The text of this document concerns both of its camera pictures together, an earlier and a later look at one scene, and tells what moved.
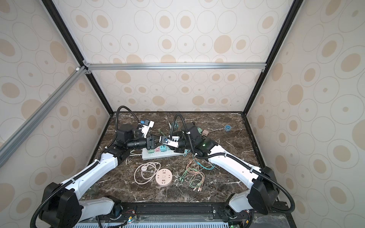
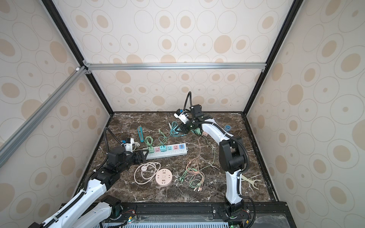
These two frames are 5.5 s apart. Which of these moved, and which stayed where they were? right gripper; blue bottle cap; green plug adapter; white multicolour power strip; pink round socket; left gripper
Moved: left gripper; right gripper
Stayed: green plug adapter; pink round socket; blue bottle cap; white multicolour power strip
